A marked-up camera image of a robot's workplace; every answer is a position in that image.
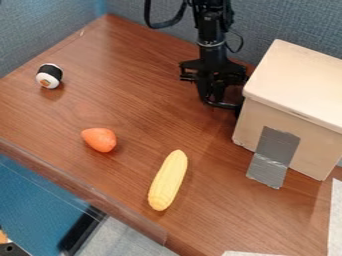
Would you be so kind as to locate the black and white toy sushi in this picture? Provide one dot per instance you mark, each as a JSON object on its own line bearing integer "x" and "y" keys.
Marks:
{"x": 49, "y": 76}

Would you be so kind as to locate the grey tape strip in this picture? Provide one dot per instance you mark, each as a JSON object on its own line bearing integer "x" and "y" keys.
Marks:
{"x": 272, "y": 156}

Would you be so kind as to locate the cabinet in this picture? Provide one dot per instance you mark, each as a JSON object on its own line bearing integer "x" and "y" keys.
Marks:
{"x": 294, "y": 100}

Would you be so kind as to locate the white paper sheet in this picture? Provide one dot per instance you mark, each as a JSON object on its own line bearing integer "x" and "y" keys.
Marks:
{"x": 335, "y": 216}

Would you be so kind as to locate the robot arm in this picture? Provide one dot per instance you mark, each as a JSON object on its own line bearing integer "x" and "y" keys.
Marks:
{"x": 209, "y": 20}

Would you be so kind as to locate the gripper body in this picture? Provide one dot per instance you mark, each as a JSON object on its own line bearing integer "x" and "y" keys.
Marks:
{"x": 213, "y": 68}

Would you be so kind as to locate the yellow toy corn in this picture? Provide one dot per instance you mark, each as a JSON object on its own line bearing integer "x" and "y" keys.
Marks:
{"x": 168, "y": 180}

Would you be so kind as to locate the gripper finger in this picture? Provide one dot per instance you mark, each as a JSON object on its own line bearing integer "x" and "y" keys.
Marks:
{"x": 220, "y": 90}
{"x": 205, "y": 90}

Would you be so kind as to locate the orange toy carrot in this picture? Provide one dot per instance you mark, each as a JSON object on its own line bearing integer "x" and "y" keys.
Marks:
{"x": 99, "y": 139}

